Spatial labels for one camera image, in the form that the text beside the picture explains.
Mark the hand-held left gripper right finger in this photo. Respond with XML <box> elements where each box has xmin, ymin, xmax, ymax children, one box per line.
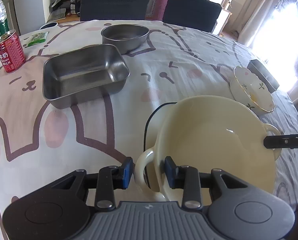
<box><xmin>164</xmin><ymin>156</ymin><xmax>249</xmax><ymax>209</ymax></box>

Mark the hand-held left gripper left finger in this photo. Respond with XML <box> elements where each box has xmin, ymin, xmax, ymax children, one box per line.
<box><xmin>50</xmin><ymin>157</ymin><xmax>134</xmax><ymax>211</ymax></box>

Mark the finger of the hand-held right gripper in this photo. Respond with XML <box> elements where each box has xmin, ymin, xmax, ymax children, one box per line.
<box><xmin>264</xmin><ymin>134</ymin><xmax>298</xmax><ymax>150</ymax></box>

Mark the white leaf print plate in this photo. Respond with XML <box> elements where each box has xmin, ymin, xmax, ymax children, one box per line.
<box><xmin>144</xmin><ymin>102</ymin><xmax>179</xmax><ymax>188</ymax></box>

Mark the cream bowl with handles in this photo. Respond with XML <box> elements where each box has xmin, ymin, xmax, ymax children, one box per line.
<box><xmin>135</xmin><ymin>95</ymin><xmax>281</xmax><ymax>202</ymax></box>

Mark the floral glass bowl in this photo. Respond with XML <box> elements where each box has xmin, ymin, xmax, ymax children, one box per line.
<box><xmin>229</xmin><ymin>66</ymin><xmax>275</xmax><ymax>116</ymax></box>

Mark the rectangular steel tray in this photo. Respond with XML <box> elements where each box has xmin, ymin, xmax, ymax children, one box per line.
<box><xmin>247</xmin><ymin>59</ymin><xmax>280</xmax><ymax>93</ymax></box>
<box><xmin>42</xmin><ymin>44</ymin><xmax>130</xmax><ymax>109</ymax></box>

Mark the bear print tablecloth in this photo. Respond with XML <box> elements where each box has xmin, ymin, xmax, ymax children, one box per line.
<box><xmin>0</xmin><ymin>20</ymin><xmax>298</xmax><ymax>230</ymax></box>

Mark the beige curtain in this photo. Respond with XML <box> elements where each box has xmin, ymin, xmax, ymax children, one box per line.
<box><xmin>238</xmin><ymin>0</ymin><xmax>291</xmax><ymax>53</ymax></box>

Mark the oval steel bowl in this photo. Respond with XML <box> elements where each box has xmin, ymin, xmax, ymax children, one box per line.
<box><xmin>101</xmin><ymin>24</ymin><xmax>150</xmax><ymax>55</ymax></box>

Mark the green snack packet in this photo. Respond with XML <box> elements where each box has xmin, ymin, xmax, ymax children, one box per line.
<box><xmin>27</xmin><ymin>31</ymin><xmax>50</xmax><ymax>47</ymax></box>

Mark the dark grey chair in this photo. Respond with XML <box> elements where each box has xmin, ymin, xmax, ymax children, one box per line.
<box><xmin>162</xmin><ymin>0</ymin><xmax>222</xmax><ymax>33</ymax></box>
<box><xmin>79</xmin><ymin>0</ymin><xmax>153</xmax><ymax>22</ymax></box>

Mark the grey trash bin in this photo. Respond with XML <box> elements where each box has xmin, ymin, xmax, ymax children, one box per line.
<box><xmin>40</xmin><ymin>21</ymin><xmax>58</xmax><ymax>30</ymax></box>

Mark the red drink can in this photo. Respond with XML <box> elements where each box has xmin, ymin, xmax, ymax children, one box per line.
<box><xmin>0</xmin><ymin>29</ymin><xmax>26</xmax><ymax>74</ymax></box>

